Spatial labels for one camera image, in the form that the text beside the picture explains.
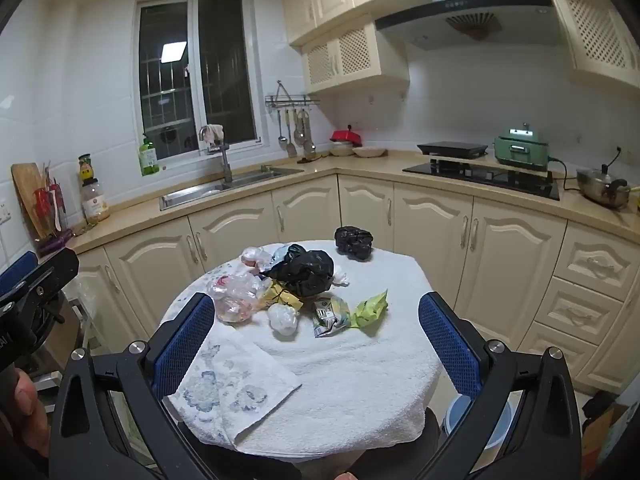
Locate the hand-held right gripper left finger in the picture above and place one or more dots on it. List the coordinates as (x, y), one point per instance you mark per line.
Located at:
(186, 340)

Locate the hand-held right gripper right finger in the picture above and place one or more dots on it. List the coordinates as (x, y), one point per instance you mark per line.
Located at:
(450, 345)

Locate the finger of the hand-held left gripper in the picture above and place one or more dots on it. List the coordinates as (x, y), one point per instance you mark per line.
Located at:
(55, 272)
(17, 270)

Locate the clear plastic bag orange contents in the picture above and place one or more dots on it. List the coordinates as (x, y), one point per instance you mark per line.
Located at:
(235, 297)

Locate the person's left hand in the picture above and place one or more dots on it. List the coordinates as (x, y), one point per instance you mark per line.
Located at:
(27, 392)

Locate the purple utensil holder red utensils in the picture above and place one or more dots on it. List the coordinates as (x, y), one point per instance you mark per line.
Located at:
(52, 210)

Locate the white metal rack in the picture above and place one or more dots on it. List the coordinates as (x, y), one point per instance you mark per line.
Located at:
(86, 330)

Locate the wooden cutting board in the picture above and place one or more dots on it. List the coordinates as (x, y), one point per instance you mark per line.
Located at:
(25, 190)

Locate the glass jar beige contents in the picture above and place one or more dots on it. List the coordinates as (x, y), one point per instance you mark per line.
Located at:
(95, 202)

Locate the blue plastic bucket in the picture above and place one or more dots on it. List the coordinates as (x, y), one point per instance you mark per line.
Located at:
(480, 425)

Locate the lime green wrapper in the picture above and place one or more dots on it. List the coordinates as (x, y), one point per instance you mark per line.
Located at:
(370, 310)

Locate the white crumpled tissue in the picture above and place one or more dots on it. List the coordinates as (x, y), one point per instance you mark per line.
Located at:
(282, 320)

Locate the cream base cabinets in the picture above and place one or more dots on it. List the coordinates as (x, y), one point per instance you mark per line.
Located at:
(500, 260)

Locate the pink white wrapper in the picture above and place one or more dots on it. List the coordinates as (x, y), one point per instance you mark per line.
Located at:
(255, 258)

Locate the white towel covered round table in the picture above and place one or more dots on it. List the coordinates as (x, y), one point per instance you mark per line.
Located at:
(350, 385)

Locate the yellow wrapper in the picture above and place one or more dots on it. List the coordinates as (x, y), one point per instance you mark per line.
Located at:
(285, 297)

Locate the small dark sauce bottle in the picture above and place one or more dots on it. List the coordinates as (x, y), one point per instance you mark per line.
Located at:
(86, 167)

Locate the silver snack wrapper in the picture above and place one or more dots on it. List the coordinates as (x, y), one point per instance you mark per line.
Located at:
(327, 317)

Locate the small white tissue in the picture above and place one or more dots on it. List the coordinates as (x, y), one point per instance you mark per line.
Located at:
(341, 276)

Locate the large black plastic bag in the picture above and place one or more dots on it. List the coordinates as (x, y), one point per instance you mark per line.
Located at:
(302, 272)

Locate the crumpled black plastic bag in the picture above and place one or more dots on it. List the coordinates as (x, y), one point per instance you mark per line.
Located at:
(354, 242)

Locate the green dish soap bottle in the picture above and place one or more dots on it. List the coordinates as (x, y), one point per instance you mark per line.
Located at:
(148, 157)

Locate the stainless steel sink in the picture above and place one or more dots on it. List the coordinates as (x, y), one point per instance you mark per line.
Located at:
(235, 182)

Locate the black glass gas stove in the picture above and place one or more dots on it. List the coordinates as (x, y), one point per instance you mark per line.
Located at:
(485, 177)

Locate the cardboard box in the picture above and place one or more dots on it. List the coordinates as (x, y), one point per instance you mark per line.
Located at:
(605, 435)

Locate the metal kitchen faucet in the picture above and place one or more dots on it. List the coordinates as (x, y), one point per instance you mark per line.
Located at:
(225, 160)

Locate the black induction cooker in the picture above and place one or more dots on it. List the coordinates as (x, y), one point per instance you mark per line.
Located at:
(452, 148)

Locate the beige shallow plate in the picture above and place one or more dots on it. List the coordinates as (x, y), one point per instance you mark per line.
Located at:
(370, 151)

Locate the cloth on faucet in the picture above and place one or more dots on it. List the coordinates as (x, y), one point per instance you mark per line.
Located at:
(216, 132)

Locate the green electric cooker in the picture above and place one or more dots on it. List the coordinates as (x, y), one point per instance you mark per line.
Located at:
(522, 147)

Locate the stainless steel pot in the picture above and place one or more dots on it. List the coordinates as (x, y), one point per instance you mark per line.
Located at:
(600, 187)

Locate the hanging metal spatula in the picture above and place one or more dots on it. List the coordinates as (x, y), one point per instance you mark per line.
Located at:
(291, 149)

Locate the white bowl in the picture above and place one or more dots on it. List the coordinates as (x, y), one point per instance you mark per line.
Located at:
(341, 150)

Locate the hanging metal ladle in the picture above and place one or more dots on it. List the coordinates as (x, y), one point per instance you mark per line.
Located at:
(281, 136)

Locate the hanging metal spoon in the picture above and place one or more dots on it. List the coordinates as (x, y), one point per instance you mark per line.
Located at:
(310, 147)

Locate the red pot lid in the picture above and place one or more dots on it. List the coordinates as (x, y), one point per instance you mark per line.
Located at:
(346, 135)

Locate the hanging metal skimmer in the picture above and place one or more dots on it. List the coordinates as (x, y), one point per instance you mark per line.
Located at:
(299, 132)

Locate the black range hood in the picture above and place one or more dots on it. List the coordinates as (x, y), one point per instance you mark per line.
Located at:
(475, 20)

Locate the window with white frame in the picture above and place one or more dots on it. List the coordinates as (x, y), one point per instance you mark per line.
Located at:
(220, 75)

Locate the metal wall utensil rack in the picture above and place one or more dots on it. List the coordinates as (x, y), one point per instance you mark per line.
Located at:
(292, 101)

